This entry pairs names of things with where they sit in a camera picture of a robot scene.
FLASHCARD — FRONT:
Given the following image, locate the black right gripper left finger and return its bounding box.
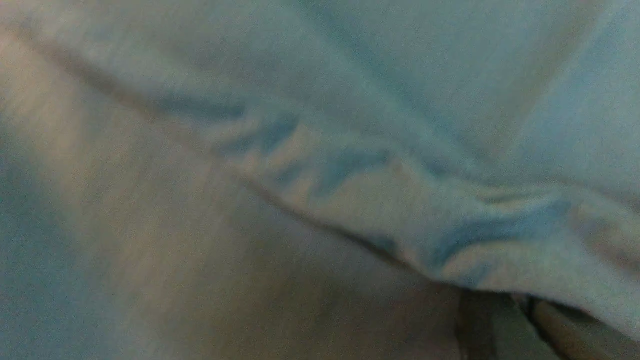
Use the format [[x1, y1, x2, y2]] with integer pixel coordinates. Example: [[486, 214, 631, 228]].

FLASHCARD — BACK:
[[455, 290, 500, 360]]

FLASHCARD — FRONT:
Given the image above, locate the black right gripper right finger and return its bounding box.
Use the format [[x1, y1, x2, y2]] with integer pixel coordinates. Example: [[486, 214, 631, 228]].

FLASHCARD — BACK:
[[519, 296, 640, 360]]

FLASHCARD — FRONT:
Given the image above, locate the gray long-sleeved shirt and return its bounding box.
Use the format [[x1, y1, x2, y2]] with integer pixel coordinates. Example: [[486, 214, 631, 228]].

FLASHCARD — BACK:
[[1, 0, 639, 360]]

